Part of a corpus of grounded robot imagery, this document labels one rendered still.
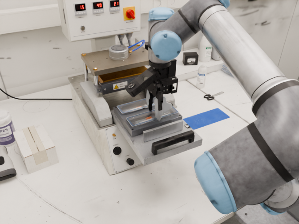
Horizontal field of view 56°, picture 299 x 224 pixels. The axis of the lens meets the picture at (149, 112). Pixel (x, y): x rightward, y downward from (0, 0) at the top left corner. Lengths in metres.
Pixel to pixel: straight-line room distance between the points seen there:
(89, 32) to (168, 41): 0.59
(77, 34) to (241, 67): 0.81
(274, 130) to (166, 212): 0.62
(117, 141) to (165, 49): 0.50
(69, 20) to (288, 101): 0.92
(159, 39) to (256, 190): 0.41
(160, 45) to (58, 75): 1.11
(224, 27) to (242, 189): 0.33
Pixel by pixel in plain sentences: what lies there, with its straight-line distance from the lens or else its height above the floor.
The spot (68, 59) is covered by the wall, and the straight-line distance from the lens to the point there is 1.73.
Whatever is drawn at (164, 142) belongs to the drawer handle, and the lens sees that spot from 0.87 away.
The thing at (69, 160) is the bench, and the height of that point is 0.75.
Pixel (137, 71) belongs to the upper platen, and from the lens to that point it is 1.17.
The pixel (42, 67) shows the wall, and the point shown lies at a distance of 1.71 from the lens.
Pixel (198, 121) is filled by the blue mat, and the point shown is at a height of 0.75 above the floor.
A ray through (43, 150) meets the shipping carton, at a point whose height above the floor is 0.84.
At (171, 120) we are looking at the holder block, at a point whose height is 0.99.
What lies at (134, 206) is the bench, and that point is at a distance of 1.03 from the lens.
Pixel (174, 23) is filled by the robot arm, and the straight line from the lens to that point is 0.73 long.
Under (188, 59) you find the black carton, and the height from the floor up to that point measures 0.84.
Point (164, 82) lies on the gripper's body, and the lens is 0.90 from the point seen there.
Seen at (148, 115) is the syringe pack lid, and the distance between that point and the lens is 0.98.
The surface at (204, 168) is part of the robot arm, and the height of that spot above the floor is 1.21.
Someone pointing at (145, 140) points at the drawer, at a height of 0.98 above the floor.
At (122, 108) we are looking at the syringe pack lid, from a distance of 1.03.
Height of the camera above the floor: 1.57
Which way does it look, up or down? 34 degrees down
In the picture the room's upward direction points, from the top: 1 degrees clockwise
